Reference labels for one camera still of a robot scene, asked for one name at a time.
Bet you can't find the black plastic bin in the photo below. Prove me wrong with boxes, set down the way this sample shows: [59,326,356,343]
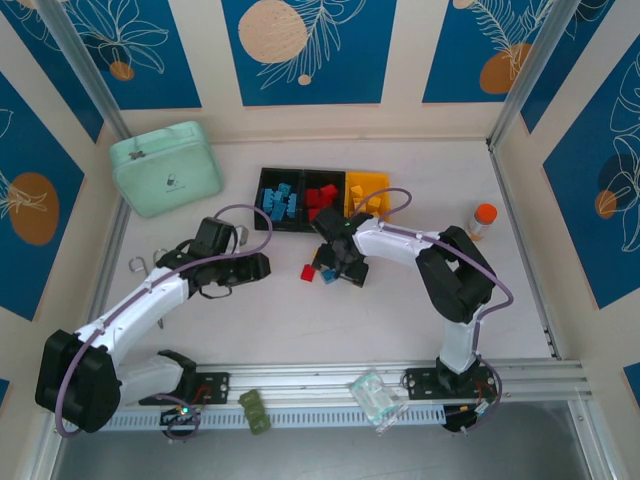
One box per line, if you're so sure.
[254,167,306,234]
[302,168,347,234]

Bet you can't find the yellow plastic bin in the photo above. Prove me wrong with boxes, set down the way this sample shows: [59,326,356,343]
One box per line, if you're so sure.
[343,171,392,224]

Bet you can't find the mint green carry case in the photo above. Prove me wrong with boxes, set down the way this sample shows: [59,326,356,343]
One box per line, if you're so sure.
[109,121,225,219]

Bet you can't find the metal scissors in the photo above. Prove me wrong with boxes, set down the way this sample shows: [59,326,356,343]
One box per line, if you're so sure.
[128,248,170,330]

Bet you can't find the clear plastic bag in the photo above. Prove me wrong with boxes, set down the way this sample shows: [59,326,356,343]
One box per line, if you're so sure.
[348,367,409,435]

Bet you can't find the orange cap bottle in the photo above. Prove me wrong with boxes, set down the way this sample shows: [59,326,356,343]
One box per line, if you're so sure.
[468,203,499,242]

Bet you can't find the olive green block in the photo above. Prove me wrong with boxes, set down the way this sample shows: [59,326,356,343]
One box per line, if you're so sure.
[238,388,273,436]

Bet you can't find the small controller circuit board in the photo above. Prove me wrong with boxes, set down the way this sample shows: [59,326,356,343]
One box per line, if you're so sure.
[442,399,496,436]
[159,403,204,444]

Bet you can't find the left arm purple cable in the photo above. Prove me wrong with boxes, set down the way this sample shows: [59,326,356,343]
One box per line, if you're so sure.
[52,203,275,441]

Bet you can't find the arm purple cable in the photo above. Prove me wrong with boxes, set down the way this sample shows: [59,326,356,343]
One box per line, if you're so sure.
[52,203,275,441]
[347,187,515,435]

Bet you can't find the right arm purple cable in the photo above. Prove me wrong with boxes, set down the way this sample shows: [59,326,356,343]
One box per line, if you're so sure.
[347,187,515,435]

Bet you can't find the aluminium side rail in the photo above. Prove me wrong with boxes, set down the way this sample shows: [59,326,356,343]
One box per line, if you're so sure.
[487,142,564,360]
[72,199,132,371]

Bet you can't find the aluminium front rail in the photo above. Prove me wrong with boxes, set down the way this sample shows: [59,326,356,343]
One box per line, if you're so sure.
[42,358,591,412]

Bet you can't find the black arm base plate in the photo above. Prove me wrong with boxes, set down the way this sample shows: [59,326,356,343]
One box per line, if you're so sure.
[402,367,501,401]
[138,371,232,407]

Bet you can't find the grey slotted cable duct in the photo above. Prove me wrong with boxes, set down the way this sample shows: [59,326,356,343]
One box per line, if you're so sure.
[64,407,446,432]

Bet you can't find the aluminium upright post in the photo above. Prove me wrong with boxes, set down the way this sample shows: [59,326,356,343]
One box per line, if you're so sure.
[485,0,576,149]
[34,0,132,144]

